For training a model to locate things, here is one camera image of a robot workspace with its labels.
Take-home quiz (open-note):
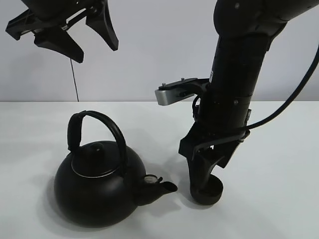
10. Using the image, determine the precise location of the black round kettle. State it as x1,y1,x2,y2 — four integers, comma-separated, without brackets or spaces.
54,111,177,224

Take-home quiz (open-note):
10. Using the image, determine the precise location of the black teacup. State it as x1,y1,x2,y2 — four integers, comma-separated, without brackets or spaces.
190,174,224,206

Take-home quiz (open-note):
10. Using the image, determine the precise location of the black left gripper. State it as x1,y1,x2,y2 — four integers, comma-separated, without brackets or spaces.
5,0,119,63

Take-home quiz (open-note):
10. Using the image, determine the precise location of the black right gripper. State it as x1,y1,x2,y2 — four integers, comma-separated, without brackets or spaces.
178,121,250,187

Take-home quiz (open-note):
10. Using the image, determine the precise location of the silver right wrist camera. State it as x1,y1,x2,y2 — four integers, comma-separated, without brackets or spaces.
155,78,209,106

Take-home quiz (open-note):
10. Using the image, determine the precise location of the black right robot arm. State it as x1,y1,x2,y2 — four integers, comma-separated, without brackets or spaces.
179,0,318,205

